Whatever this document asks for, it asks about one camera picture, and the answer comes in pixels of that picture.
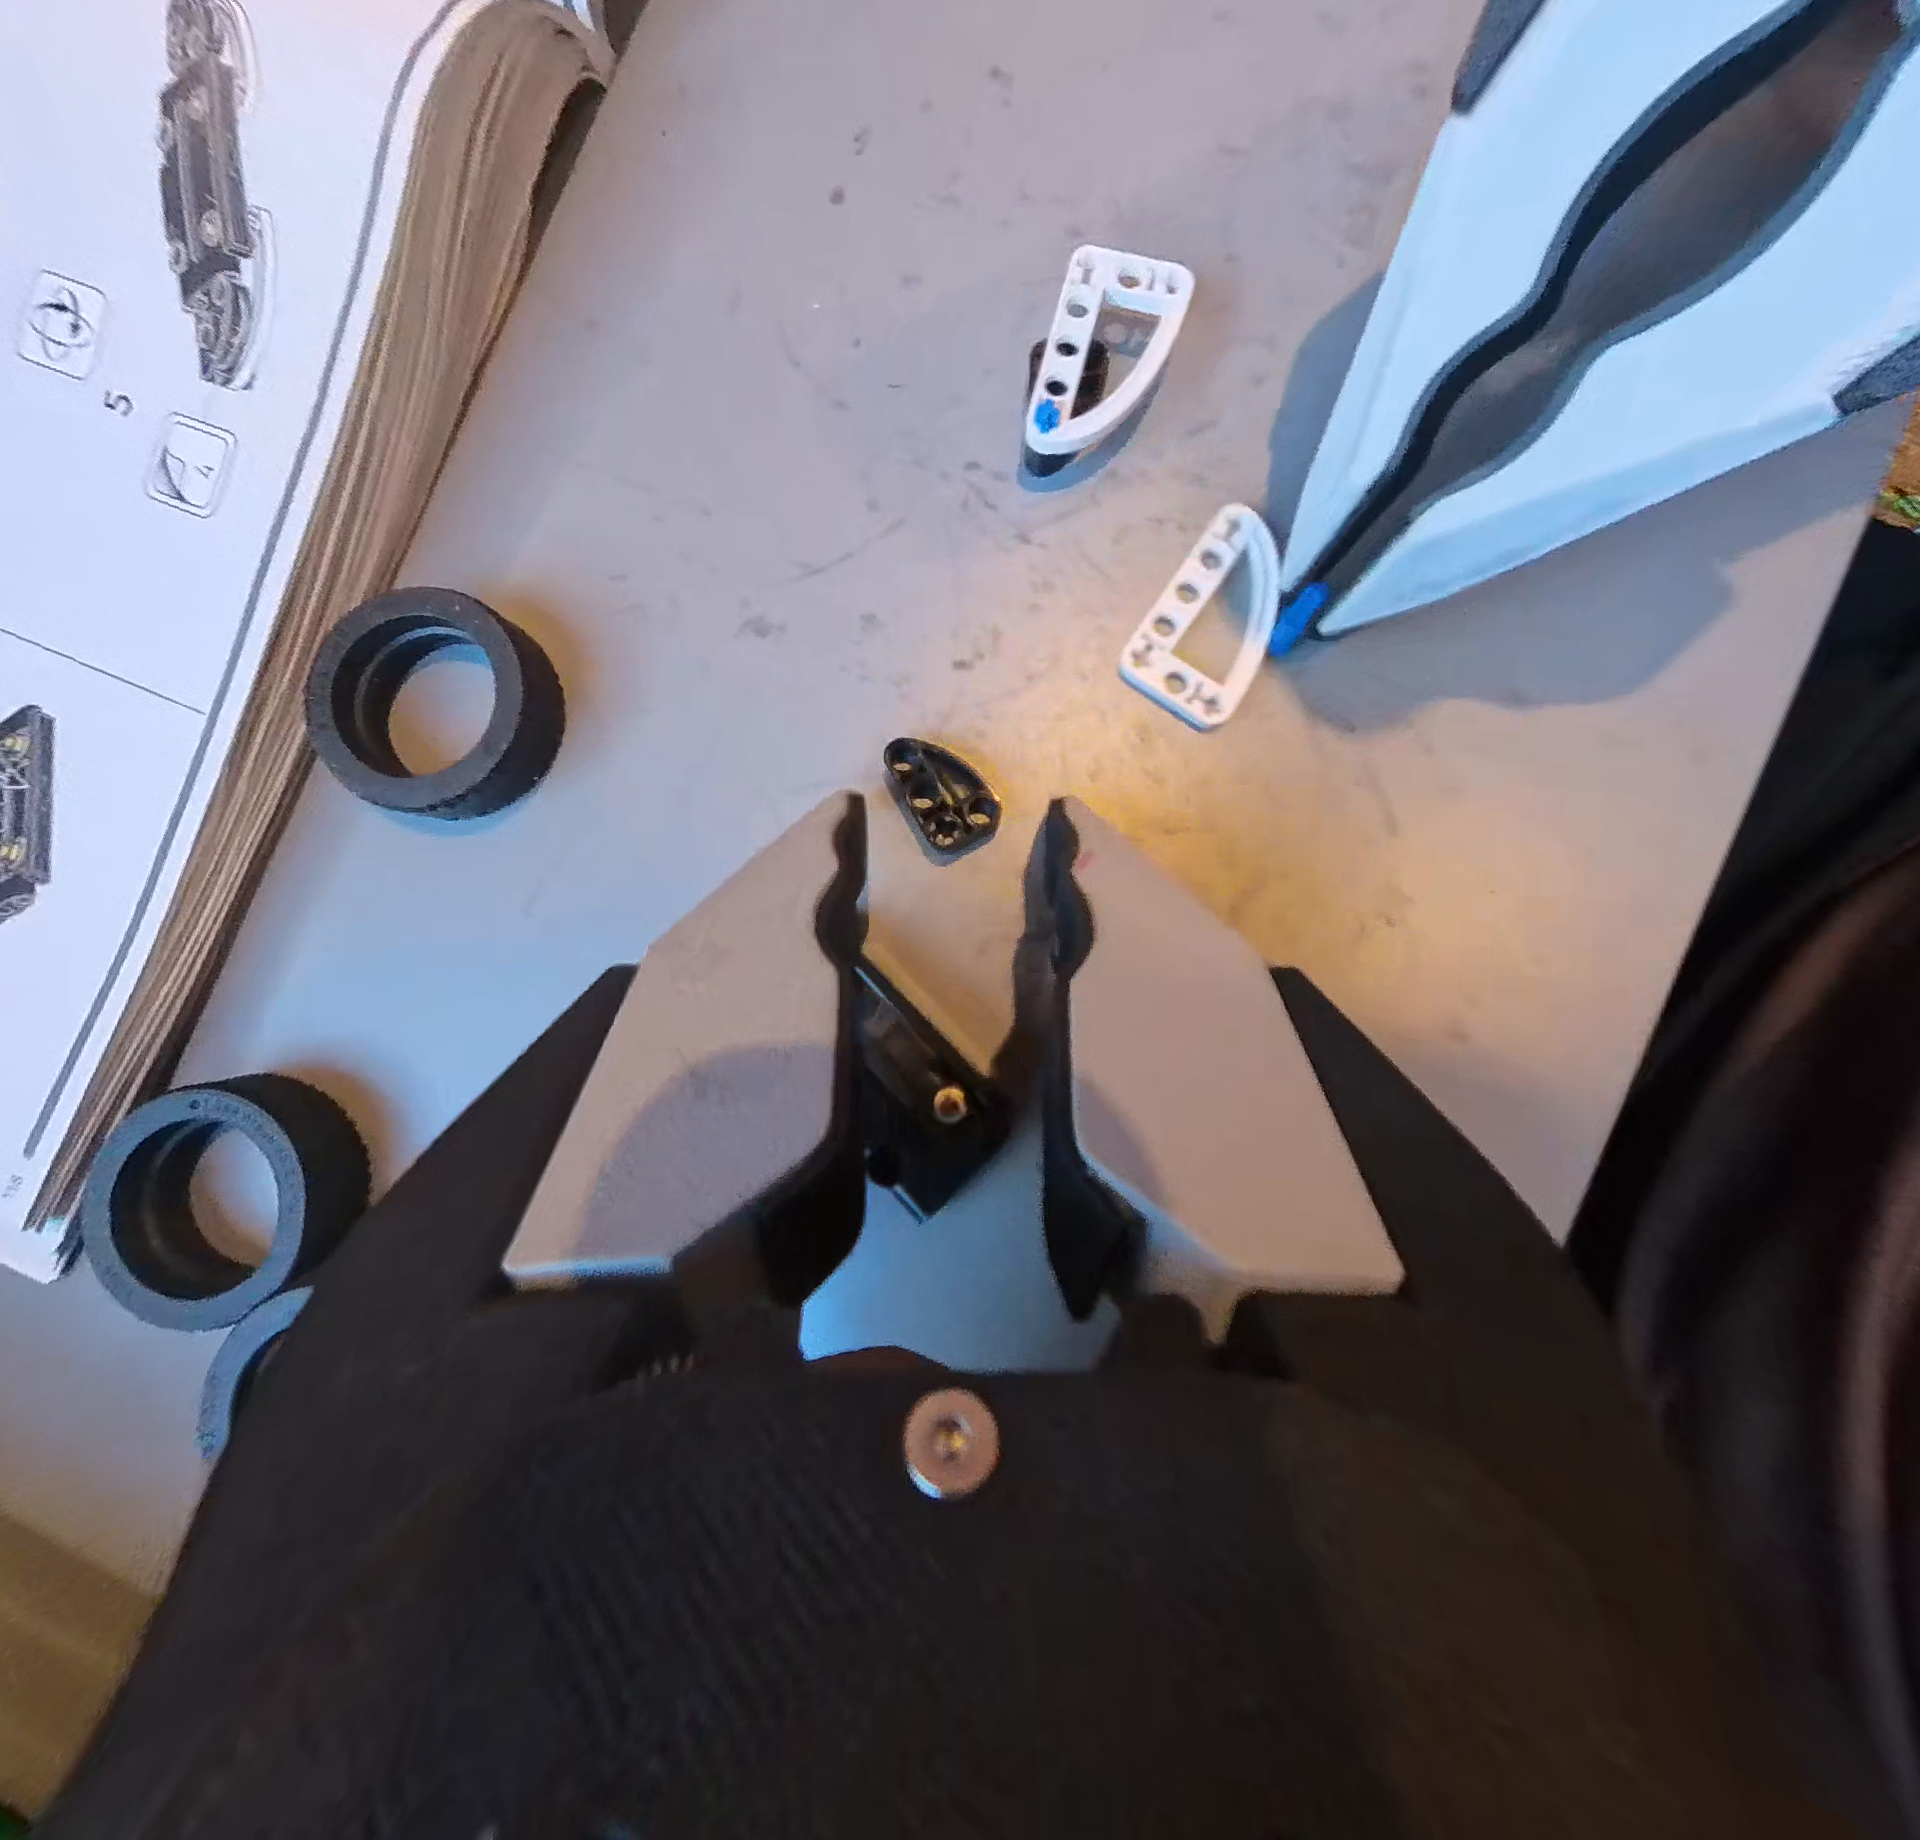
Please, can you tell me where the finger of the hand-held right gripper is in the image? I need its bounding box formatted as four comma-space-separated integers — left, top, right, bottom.
1279, 0, 1900, 598
1320, 77, 1920, 639

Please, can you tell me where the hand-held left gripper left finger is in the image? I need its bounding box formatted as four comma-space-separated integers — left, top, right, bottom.
502, 790, 874, 1320

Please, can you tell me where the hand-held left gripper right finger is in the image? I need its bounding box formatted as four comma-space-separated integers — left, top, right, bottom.
1018, 797, 1408, 1325

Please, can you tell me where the black panel brick with pins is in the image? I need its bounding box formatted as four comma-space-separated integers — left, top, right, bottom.
854, 956, 1015, 1219

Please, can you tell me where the small black curved brick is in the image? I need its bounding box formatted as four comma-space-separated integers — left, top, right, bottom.
883, 736, 1005, 867

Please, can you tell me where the white curved brick with pin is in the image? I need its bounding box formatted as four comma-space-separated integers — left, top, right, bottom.
1021, 243, 1199, 493

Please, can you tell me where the plain white curved brick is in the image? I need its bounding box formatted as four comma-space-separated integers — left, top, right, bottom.
1120, 501, 1285, 732

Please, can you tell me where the black toy tyre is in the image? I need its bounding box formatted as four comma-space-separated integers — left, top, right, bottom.
79, 1071, 375, 1335
200, 1285, 317, 1468
304, 587, 571, 825

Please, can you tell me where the grey desk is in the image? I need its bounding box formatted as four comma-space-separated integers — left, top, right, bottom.
0, 0, 1920, 1587

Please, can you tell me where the person's clothed body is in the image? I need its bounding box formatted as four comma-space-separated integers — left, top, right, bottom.
1567, 521, 1920, 1840

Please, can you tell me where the open instruction booklet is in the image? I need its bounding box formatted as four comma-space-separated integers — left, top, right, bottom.
0, 0, 618, 1283

